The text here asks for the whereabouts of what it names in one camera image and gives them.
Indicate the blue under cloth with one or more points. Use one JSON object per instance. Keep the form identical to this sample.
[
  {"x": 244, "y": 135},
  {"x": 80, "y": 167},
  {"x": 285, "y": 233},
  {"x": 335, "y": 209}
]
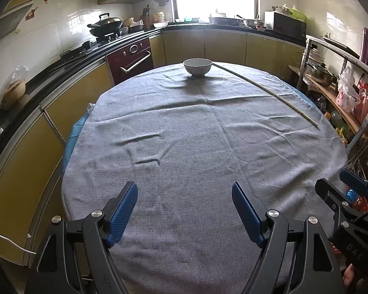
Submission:
[{"x": 73, "y": 141}]

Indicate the red mesh basket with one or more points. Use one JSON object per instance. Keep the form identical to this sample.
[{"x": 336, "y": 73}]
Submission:
[{"x": 362, "y": 205}]

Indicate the black microwave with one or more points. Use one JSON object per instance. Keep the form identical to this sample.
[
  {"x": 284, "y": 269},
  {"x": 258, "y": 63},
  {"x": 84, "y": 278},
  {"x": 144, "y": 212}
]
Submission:
[{"x": 286, "y": 24}]

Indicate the metal basin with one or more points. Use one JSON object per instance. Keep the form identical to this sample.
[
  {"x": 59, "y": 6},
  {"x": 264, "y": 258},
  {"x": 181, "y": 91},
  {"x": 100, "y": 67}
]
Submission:
[{"x": 225, "y": 21}]

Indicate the yellow glass-door wall cabinet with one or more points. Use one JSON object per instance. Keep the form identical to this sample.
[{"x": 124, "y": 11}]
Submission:
[{"x": 21, "y": 0}]

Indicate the knife block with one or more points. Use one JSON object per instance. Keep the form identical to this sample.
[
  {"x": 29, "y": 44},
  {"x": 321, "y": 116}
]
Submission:
[{"x": 146, "y": 18}]

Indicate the white counter bowl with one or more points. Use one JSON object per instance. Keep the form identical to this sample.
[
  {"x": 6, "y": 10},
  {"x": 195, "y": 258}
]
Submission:
[{"x": 161, "y": 24}]

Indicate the red shelf plastic bag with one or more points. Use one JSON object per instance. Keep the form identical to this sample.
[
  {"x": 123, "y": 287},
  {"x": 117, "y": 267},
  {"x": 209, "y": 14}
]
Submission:
[{"x": 366, "y": 104}]

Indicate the metal shelf rack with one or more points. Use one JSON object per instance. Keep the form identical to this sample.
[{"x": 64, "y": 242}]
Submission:
[{"x": 325, "y": 44}]

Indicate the yellow side base cabinets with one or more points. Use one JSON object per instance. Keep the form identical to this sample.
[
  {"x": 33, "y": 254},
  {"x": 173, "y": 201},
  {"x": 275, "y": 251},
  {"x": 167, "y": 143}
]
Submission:
[{"x": 24, "y": 171}]

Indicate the clear bag on clay pot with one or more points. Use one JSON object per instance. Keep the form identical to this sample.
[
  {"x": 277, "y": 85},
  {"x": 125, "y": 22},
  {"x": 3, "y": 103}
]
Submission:
[{"x": 20, "y": 73}]

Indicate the grey tablecloth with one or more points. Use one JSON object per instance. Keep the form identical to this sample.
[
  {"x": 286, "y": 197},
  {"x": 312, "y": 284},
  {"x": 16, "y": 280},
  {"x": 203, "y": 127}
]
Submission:
[{"x": 202, "y": 144}]

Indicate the white ceramic bowl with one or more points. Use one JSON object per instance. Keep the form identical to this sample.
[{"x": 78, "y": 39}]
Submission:
[{"x": 197, "y": 67}]

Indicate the pink thermos bottle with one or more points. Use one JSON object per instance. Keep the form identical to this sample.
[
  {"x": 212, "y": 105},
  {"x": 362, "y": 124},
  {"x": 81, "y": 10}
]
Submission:
[{"x": 365, "y": 46}]

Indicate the teal small container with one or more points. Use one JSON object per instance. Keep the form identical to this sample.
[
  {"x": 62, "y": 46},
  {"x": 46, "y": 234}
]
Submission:
[{"x": 188, "y": 19}]

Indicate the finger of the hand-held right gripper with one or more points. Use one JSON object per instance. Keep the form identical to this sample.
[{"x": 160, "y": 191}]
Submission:
[
  {"x": 331, "y": 196},
  {"x": 354, "y": 182}
]

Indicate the dark red oven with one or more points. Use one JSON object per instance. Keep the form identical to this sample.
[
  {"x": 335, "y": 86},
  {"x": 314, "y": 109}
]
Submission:
[{"x": 132, "y": 58}]

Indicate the steel pot with lid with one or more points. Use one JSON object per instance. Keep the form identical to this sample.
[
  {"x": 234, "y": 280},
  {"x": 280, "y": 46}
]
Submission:
[{"x": 322, "y": 75}]

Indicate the black kitchen countertop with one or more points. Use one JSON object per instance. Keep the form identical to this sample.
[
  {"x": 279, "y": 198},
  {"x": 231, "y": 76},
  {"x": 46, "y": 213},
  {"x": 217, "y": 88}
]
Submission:
[{"x": 49, "y": 73}]

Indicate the steel saucepan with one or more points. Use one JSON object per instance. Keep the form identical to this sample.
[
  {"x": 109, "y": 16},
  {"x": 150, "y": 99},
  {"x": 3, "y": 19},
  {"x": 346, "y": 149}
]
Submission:
[{"x": 253, "y": 23}]

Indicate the red wall sticker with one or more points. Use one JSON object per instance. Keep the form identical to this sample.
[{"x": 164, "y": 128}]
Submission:
[{"x": 30, "y": 14}]

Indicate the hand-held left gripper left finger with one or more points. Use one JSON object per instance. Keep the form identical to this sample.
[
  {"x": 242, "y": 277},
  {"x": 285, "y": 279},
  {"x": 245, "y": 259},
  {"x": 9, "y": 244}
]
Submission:
[{"x": 122, "y": 214}]

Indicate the white and pink plastic bag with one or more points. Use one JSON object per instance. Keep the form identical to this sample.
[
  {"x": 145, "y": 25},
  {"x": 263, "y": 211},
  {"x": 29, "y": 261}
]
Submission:
[{"x": 348, "y": 93}]

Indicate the yellow window base cabinets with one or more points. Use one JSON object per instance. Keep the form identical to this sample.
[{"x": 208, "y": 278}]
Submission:
[{"x": 224, "y": 49}]

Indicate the person's right hand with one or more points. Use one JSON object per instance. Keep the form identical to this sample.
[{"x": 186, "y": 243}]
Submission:
[{"x": 351, "y": 277}]

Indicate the long thin pale rod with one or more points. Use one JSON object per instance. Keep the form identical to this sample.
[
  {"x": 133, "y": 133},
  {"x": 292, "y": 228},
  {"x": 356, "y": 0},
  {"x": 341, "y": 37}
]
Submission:
[{"x": 263, "y": 88}]

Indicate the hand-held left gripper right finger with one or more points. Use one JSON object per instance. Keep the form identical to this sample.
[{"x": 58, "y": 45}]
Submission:
[{"x": 248, "y": 214}]

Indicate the black wok with lid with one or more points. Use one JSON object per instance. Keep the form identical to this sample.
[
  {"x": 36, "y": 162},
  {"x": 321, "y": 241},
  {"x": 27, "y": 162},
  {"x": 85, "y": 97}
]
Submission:
[{"x": 105, "y": 24}]

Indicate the gas stove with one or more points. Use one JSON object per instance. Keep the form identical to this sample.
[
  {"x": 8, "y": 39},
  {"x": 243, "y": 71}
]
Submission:
[{"x": 89, "y": 46}]

